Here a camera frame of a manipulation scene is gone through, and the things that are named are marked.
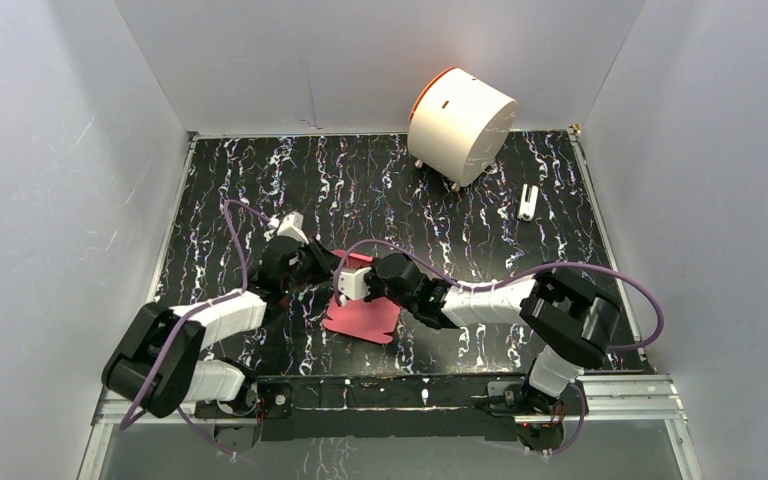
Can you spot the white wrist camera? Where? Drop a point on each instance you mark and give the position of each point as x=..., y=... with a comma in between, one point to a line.
x=353, y=286
x=290, y=225

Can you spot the small white plastic clip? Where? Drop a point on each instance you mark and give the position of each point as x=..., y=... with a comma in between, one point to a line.
x=528, y=201

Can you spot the white cylindrical container orange rim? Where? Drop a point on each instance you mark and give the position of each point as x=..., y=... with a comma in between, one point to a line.
x=458, y=125

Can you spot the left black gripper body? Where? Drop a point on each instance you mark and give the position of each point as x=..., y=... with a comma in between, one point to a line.
x=314, y=261

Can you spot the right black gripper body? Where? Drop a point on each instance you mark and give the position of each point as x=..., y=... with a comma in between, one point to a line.
x=378, y=291

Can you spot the pink paper box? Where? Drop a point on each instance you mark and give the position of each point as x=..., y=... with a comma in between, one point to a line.
x=373, y=321

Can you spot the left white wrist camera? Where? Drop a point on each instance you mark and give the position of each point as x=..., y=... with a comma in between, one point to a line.
x=290, y=225

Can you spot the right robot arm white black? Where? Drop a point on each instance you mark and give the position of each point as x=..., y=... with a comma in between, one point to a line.
x=573, y=317

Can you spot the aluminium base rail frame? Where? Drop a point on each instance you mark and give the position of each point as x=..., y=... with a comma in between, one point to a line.
x=615, y=426

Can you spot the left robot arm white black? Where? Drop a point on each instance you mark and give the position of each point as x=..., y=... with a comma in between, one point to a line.
x=158, y=363

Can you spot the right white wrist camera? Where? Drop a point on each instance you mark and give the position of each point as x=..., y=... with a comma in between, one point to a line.
x=353, y=286

